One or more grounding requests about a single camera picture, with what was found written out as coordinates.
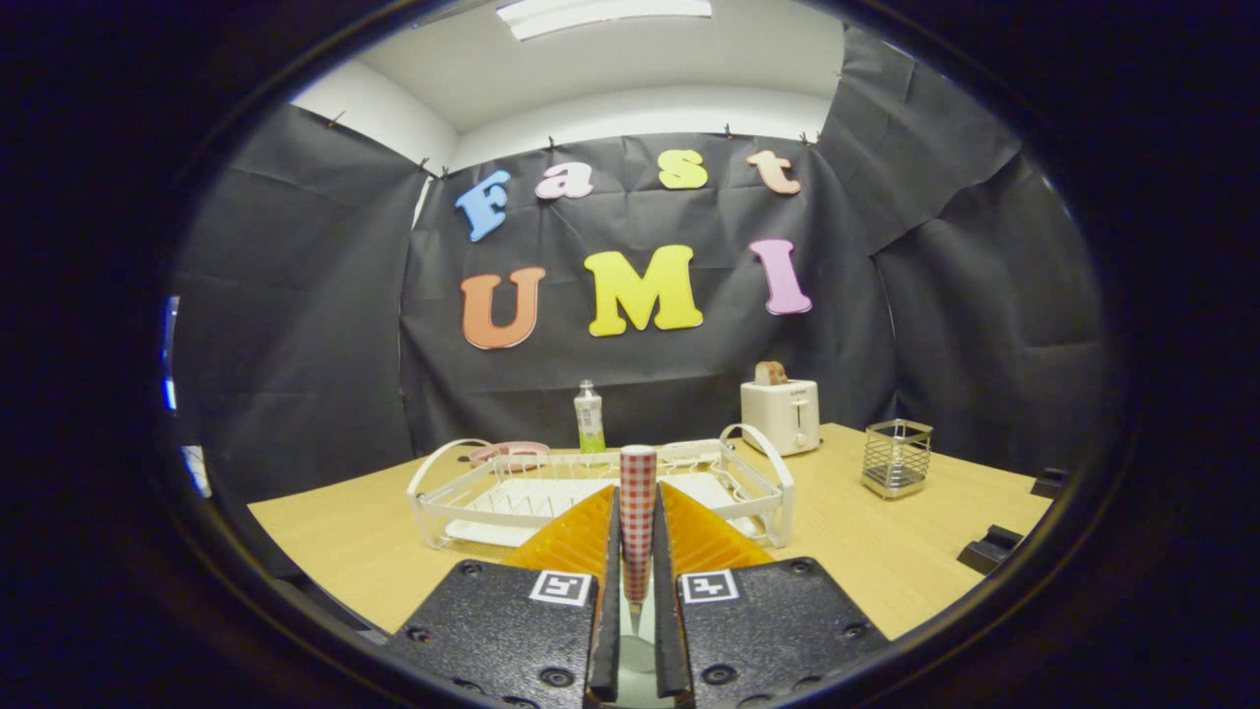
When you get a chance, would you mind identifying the pink dish with food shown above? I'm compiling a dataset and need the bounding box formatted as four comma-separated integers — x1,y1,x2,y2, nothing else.
468,440,552,469

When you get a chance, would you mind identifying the clear bottle with green liquid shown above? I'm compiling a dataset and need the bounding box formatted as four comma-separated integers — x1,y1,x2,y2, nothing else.
574,380,606,455

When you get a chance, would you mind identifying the black backdrop cloth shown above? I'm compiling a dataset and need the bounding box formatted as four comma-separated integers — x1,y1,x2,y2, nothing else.
169,25,1123,592

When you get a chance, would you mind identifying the ceiling light panel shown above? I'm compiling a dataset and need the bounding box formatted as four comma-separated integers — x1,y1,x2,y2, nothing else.
495,0,715,42

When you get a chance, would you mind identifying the cream white toaster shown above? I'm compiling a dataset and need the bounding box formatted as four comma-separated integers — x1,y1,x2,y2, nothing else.
740,379,822,457

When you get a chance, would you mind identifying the spoon with pink checked handle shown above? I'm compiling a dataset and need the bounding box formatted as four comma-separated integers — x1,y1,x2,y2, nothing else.
619,444,659,636

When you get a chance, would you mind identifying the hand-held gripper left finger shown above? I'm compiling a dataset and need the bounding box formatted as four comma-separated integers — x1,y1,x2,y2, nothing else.
384,483,624,709

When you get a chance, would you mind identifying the small divided condiment dish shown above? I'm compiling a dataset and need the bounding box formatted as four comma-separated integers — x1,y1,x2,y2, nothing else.
658,439,725,466

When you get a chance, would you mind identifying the metal mesh basket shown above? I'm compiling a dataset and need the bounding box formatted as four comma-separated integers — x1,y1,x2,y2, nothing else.
862,419,934,500

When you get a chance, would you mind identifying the white wire dish rack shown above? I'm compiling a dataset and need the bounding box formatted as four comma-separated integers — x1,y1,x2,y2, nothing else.
407,423,796,550

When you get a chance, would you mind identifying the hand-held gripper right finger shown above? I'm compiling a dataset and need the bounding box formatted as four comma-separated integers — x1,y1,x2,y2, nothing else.
653,481,892,709

